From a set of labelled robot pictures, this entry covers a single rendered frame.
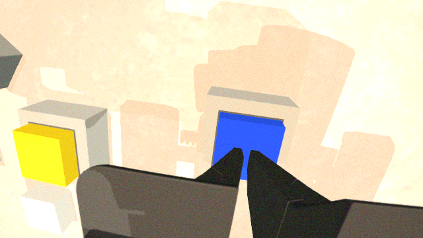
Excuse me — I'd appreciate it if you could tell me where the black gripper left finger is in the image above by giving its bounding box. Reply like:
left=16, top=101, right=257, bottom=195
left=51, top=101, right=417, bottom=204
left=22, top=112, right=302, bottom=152
left=76, top=147, right=245, bottom=238

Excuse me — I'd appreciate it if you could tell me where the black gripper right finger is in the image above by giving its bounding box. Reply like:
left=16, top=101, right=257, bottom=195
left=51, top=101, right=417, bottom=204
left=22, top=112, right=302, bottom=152
left=247, top=150, right=423, bottom=238

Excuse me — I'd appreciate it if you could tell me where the yellow button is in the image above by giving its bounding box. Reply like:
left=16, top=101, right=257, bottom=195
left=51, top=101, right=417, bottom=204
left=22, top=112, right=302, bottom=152
left=12, top=99, right=110, bottom=187

